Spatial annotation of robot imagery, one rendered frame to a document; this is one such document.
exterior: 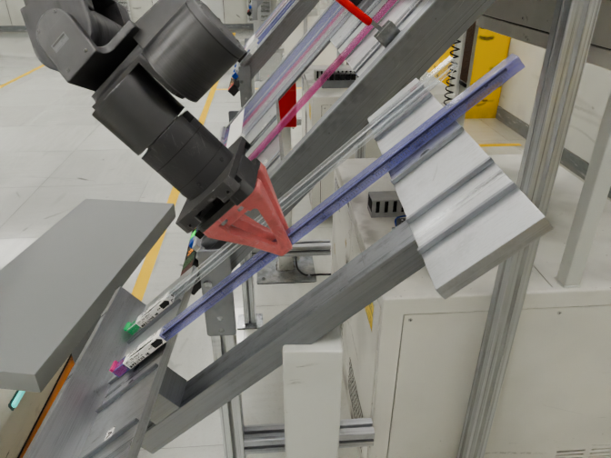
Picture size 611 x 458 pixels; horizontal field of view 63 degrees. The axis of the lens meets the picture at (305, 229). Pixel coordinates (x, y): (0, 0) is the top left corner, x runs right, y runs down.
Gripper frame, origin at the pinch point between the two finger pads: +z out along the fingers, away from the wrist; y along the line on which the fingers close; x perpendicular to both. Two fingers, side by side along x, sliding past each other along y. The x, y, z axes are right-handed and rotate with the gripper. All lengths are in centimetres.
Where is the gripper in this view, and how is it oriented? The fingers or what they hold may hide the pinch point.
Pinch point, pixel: (282, 242)
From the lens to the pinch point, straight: 47.9
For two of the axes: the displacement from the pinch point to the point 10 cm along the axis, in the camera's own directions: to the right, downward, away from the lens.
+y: 0.0, -4.9, 8.7
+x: -7.4, 5.9, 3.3
